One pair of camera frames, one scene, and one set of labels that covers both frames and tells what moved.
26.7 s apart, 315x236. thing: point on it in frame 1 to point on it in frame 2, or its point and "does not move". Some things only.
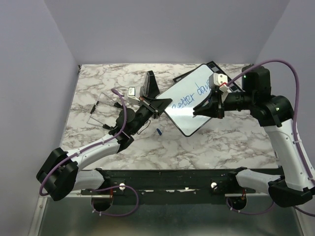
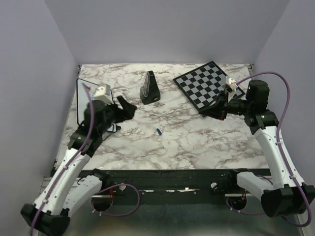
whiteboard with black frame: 189,92 to 82,98
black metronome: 149,87 does not move
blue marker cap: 159,132 does not move
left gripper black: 156,106 to 121,114
